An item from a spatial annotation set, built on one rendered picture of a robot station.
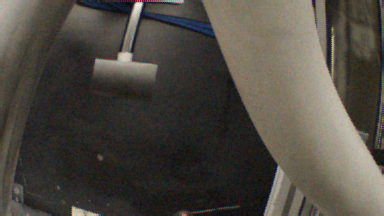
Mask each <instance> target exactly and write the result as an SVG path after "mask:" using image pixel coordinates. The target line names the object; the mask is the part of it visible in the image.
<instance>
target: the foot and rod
mask: <svg viewBox="0 0 384 216"><path fill-rule="evenodd" d="M145 6H146V1H132V4H131V9H130V13H129V15H128V18H127V23H126V27H125V29H124V33H123V38H122V42H121V44H120V49H119V54H118V60H115V59H112V60H110V59H101V58H98V59H96V60H95V66H94V72H93V76H92V82H91V89H90V94H97V95H101V96H107V97H109V96H112V97H116V98H122V99H128V100H133V101H145V102H151V100H152V94H153V88H154V82H155V76H156V70H157V65H158V64H156V63H154V64H152V63H146V62H135V61H132V56H133V50H134V47H135V44H136V40H137V34H138V29H139V27H140V24H141V20H142V15H143V12H144V10H145Z"/></svg>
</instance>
